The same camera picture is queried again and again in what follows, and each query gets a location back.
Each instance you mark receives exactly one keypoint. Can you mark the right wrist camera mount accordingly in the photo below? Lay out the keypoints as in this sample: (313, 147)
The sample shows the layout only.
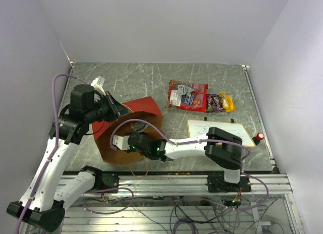
(120, 142)

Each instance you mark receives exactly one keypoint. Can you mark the red candy bag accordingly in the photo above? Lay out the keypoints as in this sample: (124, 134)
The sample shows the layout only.
(197, 101)

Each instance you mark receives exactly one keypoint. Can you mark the brown purple chocolate pack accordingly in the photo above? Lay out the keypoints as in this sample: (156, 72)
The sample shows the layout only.
(214, 103)

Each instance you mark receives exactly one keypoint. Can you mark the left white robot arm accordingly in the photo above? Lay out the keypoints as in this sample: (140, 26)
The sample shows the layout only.
(41, 206)

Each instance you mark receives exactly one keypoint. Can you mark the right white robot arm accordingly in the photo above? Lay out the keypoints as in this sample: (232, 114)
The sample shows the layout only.
(221, 147)

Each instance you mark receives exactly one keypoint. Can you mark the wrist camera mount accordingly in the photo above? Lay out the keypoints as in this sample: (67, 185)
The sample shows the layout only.
(97, 83)
(120, 142)

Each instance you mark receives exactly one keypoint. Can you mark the aluminium rail frame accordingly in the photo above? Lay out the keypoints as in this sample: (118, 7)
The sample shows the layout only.
(174, 202)

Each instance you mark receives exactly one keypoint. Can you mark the small whiteboard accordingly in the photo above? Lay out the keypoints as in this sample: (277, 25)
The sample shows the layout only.
(201, 127)

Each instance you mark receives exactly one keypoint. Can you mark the red emergency stop button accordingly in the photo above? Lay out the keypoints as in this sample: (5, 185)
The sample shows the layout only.
(258, 138)

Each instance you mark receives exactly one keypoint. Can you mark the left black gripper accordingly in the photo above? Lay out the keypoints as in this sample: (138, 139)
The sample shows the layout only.
(116, 109)

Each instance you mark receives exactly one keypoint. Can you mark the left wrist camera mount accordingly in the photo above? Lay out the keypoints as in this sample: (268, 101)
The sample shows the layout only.
(97, 83)

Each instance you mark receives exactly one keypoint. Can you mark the silver green snack wrapper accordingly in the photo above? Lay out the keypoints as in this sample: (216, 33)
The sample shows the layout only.
(185, 90)

